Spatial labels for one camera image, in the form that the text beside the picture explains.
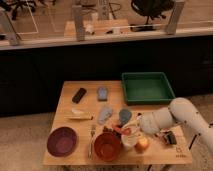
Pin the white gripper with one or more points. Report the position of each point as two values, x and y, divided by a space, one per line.
133 125

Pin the red pepper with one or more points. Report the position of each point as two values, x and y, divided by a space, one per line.
120 130

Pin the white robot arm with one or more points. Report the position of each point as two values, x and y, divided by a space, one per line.
179 111

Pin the green plastic tray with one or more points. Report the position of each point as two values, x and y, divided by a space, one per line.
144 88

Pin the blue-grey cup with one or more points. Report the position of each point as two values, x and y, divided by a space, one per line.
124 116

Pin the white cup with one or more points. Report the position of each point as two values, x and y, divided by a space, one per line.
129 137

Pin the brown dried food pile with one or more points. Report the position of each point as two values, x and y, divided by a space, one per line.
108 130

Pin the small grey metal clip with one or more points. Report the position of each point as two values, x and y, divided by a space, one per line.
168 137

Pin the red bowl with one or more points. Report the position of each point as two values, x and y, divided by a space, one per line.
107 147

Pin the wooden table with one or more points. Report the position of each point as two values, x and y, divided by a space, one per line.
156 153

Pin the silver fork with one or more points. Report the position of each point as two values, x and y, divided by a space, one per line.
92 133

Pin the blue sponge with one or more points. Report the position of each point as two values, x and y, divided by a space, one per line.
102 93

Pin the black rectangular block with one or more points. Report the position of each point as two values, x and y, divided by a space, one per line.
79 95

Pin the purple bowl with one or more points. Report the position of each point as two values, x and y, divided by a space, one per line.
62 142

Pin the black office chair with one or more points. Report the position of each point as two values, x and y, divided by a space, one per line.
150 9

